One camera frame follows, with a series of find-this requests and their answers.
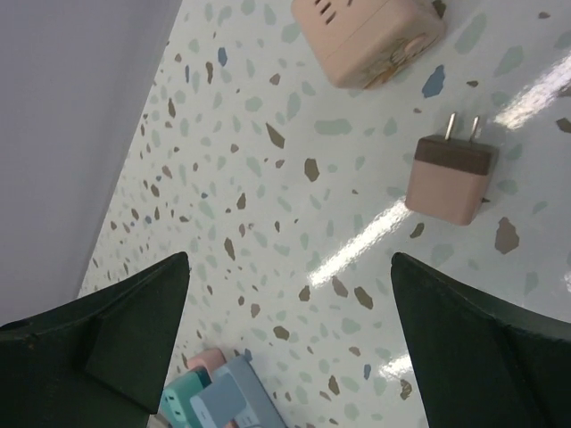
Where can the pink cube socket adapter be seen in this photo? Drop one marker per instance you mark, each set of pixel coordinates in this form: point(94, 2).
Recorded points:
point(362, 44)

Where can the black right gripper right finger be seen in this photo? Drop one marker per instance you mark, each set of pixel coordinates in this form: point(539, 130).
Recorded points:
point(480, 361)

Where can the teal plug adapter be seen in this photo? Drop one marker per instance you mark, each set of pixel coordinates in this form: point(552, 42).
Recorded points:
point(175, 399)

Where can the pink power strip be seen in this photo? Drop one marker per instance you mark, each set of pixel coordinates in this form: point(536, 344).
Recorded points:
point(210, 360)

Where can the light blue power strip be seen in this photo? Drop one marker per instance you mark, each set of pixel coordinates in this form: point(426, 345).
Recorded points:
point(236, 395)

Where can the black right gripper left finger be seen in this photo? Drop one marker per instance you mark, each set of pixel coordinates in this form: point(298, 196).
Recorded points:
point(98, 361)

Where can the pink brown charger plug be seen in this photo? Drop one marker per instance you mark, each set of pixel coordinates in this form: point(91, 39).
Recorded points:
point(449, 176)

